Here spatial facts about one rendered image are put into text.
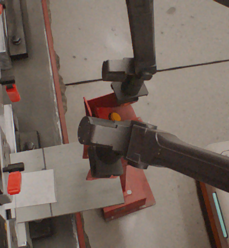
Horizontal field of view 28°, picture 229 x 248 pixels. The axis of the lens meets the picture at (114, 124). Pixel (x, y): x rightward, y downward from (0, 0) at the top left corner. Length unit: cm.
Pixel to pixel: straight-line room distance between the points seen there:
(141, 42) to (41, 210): 47
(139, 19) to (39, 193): 48
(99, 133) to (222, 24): 189
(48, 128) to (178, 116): 112
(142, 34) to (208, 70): 146
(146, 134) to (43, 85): 64
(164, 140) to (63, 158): 43
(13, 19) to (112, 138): 75
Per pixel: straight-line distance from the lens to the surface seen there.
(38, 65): 147
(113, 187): 116
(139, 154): 87
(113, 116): 152
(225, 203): 195
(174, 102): 239
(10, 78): 102
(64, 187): 116
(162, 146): 81
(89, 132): 89
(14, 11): 157
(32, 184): 117
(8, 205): 117
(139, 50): 115
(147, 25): 105
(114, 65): 128
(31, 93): 143
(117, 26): 263
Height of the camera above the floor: 210
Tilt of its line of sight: 65 degrees down
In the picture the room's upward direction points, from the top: 1 degrees counter-clockwise
